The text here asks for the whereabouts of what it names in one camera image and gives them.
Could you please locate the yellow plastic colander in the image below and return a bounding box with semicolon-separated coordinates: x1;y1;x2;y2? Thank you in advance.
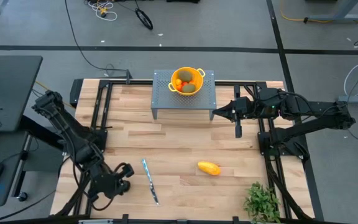
167;67;206;96

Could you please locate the green potted plant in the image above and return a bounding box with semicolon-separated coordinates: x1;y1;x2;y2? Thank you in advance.
243;182;282;224

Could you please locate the black aluminium rig frame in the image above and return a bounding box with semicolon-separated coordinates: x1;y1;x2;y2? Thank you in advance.
50;78;316;224

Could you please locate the grey desk foot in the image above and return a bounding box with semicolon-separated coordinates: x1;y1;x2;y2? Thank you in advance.
337;94;358;104

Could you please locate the brown-green kiwi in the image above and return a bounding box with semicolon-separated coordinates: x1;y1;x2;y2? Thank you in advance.
178;70;194;83
181;83;196;94

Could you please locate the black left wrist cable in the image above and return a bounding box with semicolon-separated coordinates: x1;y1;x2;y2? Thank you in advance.
112;162;130;175

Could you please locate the grey perforated metal shelf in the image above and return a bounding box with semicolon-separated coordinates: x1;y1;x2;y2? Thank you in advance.
150;69;217;121

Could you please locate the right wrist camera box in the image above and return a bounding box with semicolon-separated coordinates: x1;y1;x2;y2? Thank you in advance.
241;96;255;118

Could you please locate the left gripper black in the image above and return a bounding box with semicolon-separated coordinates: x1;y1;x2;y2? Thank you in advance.
87;164;135;203

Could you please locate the grey desk leg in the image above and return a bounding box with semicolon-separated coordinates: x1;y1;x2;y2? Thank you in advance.
305;0;358;23

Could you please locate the white cable coil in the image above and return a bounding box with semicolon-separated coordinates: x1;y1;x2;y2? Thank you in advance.
87;0;118;22

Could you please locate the silver kitchen knife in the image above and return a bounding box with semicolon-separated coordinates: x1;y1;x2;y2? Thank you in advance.
140;158;160;206

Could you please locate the black caster wheel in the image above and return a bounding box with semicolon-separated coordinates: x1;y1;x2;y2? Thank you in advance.
16;190;29;203

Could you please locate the black office desk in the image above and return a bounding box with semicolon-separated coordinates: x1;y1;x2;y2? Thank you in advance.
0;55;44;133

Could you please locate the yellow floor cable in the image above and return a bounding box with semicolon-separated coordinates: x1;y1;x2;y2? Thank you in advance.
35;80;51;93
279;0;358;37

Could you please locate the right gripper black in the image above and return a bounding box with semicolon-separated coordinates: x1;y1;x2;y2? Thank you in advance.
213;84;243;139

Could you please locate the yellow mango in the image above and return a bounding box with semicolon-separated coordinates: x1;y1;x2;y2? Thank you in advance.
196;160;222;177

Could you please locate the black cable ring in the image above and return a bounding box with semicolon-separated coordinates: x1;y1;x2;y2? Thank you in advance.
134;7;154;31

